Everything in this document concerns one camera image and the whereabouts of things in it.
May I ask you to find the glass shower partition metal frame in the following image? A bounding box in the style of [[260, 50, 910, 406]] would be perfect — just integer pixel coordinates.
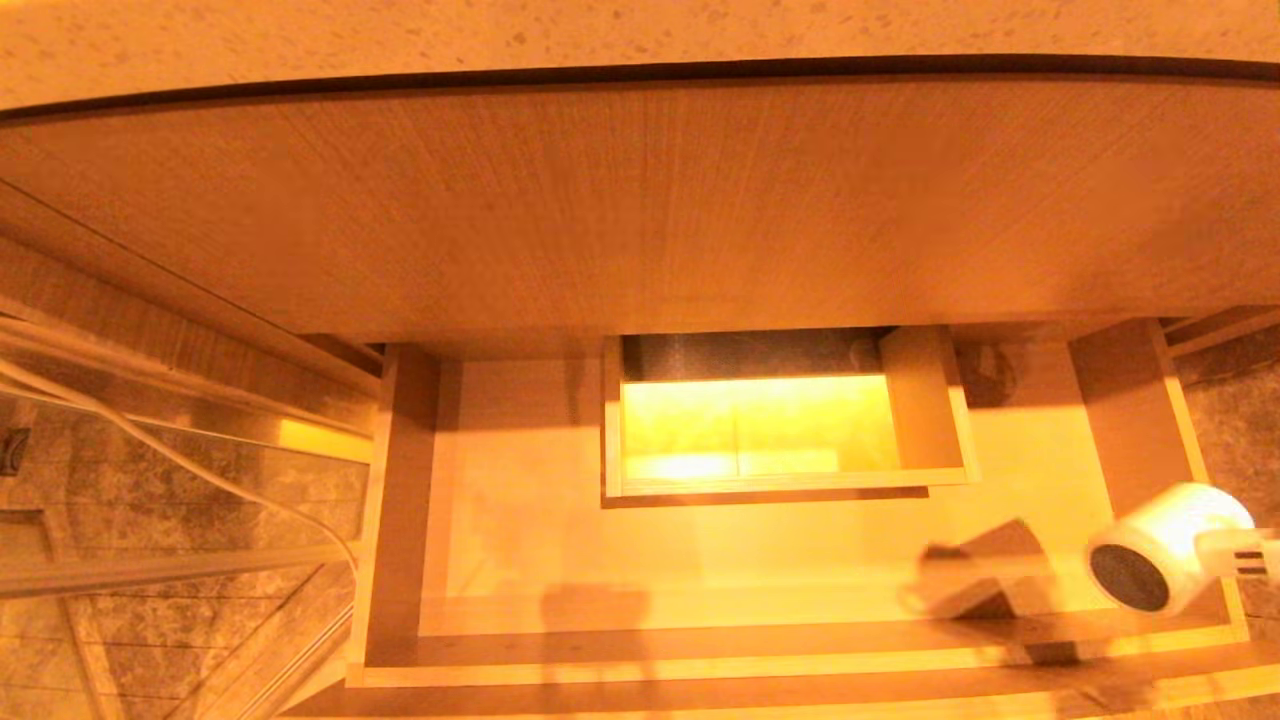
[[0, 318, 379, 720]]

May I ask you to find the wooden drawer pipe cutout box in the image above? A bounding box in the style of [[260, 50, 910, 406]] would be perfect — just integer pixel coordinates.
[[600, 325, 984, 509]]

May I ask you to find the speckled stone countertop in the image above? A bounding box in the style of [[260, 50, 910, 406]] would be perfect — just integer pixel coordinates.
[[0, 0, 1280, 111]]

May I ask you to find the wooden vanity drawer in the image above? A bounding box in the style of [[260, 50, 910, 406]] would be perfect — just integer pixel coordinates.
[[280, 318, 1280, 720]]

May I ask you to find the white hair dryer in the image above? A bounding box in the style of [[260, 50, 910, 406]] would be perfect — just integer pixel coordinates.
[[1085, 483, 1257, 616]]

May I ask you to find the thin white cable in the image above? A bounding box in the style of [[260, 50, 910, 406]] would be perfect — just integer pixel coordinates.
[[0, 355, 361, 576]]

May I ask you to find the wooden vanity cabinet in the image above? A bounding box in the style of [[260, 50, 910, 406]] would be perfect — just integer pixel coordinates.
[[0, 58, 1280, 396]]

